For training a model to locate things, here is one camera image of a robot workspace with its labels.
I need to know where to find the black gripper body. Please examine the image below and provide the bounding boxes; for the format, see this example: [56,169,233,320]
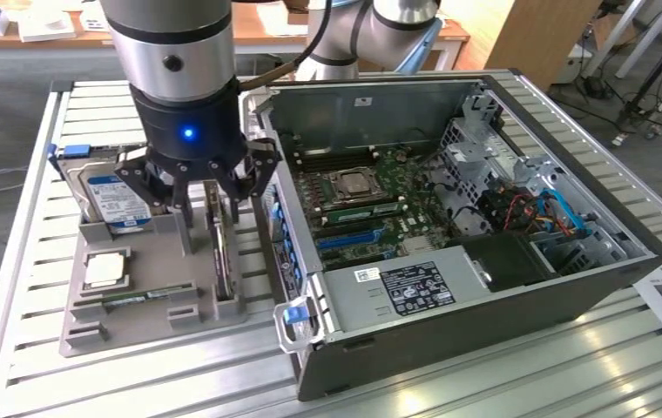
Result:
[130,79,250,165]

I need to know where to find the graphics card with metal bracket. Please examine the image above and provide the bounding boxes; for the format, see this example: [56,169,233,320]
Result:
[202,177,241,306]

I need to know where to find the hard disk in blue caddy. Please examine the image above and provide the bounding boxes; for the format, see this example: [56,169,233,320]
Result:
[46,138,165,236]

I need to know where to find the green RAM stick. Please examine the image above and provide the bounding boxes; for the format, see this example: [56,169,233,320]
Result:
[72,283,193,307]
[322,201,408,224]

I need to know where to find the silver CPU chip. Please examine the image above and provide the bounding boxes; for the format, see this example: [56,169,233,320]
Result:
[84,254,129,289]

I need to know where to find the blue expansion slot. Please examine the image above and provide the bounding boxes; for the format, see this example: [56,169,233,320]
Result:
[314,229,386,253]

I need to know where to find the green motherboard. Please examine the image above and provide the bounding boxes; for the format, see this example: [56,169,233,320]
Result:
[290,145,461,267]

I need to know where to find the plain white box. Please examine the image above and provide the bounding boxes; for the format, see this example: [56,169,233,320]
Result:
[19,7,78,44]

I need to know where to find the grey plastic parts rack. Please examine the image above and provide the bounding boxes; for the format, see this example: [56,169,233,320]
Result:
[58,191,250,359]

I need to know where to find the blue case latch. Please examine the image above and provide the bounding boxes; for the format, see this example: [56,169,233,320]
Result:
[282,306,309,327]

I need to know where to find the small silver heatsink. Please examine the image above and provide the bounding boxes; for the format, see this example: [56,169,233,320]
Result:
[400,237,444,257]

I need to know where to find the grey power supply unit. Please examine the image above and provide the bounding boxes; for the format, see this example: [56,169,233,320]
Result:
[322,246,493,333]

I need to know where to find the silver metal drive cage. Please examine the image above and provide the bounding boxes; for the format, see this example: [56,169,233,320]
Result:
[440,116,520,176]

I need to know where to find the open black PC case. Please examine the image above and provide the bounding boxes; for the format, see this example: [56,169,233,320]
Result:
[253,67,662,402]

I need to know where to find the wooden cabinet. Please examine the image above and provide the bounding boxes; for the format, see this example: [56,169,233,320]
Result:
[471,0,607,91]

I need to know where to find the white device under table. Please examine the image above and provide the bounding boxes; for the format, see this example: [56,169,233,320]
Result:
[553,42,596,84]

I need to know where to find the black tripod stand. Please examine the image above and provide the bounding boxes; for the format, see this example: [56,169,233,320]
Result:
[613,0,662,141]

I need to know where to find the CPU socket with metal frame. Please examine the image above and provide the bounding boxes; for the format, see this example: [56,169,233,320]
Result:
[322,167,390,205]

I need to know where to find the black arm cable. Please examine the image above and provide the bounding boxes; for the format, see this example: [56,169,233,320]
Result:
[237,0,337,92]

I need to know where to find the red wire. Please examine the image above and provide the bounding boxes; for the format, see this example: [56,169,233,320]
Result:
[509,193,543,228]

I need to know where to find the blue SATA wire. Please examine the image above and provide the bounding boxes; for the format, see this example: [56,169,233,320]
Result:
[532,188,596,239]

